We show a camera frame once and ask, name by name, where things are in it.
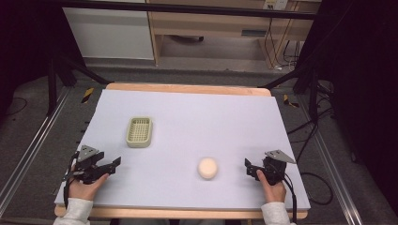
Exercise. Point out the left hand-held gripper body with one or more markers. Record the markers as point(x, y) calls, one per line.
point(89, 170)

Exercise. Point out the person's right hand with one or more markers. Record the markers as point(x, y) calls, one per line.
point(273, 190)

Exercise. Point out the black metal frame bar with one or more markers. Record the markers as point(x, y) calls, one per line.
point(187, 8)

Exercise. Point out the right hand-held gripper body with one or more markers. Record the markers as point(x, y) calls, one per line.
point(275, 168)

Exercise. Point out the black metal stand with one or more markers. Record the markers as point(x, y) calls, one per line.
point(313, 90)
point(52, 87)

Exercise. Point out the metal floor rail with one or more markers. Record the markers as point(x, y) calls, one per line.
point(334, 168)
point(29, 146)

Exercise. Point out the white power strip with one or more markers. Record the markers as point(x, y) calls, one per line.
point(274, 4)

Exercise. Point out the white foam table mat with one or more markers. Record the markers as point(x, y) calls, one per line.
point(187, 131)

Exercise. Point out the light wooden desk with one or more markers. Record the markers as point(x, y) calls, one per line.
point(212, 23)

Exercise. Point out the yellow black floor tape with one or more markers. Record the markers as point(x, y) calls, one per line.
point(88, 95)
point(290, 102)

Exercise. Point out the person's left hand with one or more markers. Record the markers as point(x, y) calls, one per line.
point(82, 189)

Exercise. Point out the white cabinet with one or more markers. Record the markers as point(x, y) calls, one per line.
point(109, 34)

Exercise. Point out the round peach soap bar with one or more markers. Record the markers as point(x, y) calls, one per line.
point(207, 168)

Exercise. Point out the wooden table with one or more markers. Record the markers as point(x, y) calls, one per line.
point(187, 89)

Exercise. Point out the dark curtain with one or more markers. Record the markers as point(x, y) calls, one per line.
point(363, 78)
point(25, 40)

